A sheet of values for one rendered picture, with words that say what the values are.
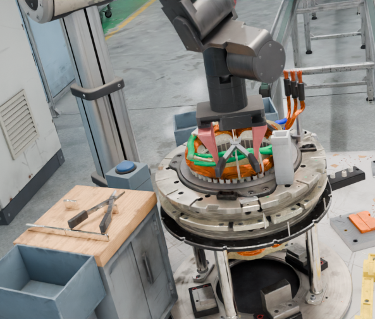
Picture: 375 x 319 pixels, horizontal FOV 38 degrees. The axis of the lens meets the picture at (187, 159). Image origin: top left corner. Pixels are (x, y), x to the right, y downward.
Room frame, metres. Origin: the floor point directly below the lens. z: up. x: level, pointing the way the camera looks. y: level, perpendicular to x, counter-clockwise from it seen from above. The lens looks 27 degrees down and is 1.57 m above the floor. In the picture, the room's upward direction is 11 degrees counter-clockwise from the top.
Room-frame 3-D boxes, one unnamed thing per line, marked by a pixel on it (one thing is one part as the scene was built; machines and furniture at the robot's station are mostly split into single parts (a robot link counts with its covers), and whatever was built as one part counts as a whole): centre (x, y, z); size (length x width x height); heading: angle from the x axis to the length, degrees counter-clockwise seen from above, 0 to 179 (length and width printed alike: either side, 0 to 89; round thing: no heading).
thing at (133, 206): (0.87, 0.20, 1.05); 0.20 x 0.19 x 0.02; 150
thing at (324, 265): (0.93, -0.21, 0.81); 0.08 x 0.05 x 0.01; 30
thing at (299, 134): (0.95, -0.22, 1.15); 0.03 x 0.02 x 0.12; 148
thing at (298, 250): (0.94, -0.20, 0.83); 0.05 x 0.04 x 0.02; 30
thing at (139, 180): (1.09, 0.14, 0.91); 0.07 x 0.07 x 0.25; 51
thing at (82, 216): (0.83, 0.21, 1.09); 0.04 x 0.01 x 0.02; 135
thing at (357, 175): (1.26, -0.39, 0.79); 0.15 x 0.05 x 0.02; 104
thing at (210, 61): (0.77, -0.08, 1.34); 0.07 x 0.06 x 0.07; 34
